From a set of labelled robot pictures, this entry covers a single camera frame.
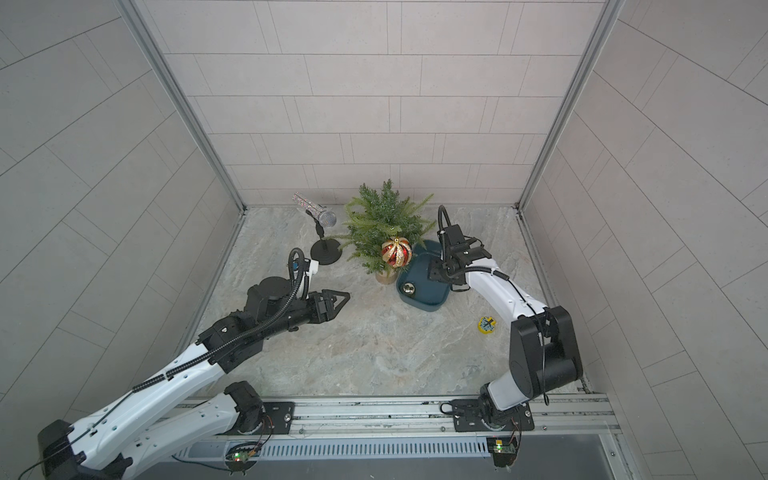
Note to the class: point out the red gold striped ornament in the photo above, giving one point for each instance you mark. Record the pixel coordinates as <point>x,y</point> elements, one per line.
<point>396,252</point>

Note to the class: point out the left circuit board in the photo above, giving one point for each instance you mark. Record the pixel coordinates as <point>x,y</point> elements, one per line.
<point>240,458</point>

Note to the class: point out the metal base rail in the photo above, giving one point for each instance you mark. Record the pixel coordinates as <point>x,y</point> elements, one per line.
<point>374,417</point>

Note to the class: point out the right circuit board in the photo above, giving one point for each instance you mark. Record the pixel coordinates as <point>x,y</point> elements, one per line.
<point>503,450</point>

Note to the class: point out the teal plastic tray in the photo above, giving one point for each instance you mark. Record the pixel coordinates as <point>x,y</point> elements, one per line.
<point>429,295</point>

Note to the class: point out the yellow round sticker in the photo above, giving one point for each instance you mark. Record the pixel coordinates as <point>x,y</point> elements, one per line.
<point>486,325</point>

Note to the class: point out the silver glitter microphone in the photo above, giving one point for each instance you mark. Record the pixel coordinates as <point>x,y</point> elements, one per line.
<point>314,209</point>

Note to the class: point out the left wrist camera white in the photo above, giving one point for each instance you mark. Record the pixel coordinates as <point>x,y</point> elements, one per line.
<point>304,271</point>

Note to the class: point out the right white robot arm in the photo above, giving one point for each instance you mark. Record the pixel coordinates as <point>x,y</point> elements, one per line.
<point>543,351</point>

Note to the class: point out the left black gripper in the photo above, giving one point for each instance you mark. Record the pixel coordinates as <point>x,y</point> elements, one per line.
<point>326,313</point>

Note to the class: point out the circuit board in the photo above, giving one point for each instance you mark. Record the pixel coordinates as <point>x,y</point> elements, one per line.
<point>240,458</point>
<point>503,450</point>

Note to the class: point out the black microphone stand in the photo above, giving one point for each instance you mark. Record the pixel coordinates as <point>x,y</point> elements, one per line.
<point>325,251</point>

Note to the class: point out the small green christmas tree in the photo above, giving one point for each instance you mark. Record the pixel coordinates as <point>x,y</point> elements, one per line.
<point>377,215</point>

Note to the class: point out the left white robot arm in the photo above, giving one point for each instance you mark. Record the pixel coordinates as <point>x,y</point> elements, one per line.
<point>87,449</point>

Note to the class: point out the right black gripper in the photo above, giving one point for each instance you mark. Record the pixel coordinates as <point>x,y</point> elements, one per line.
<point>450,264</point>

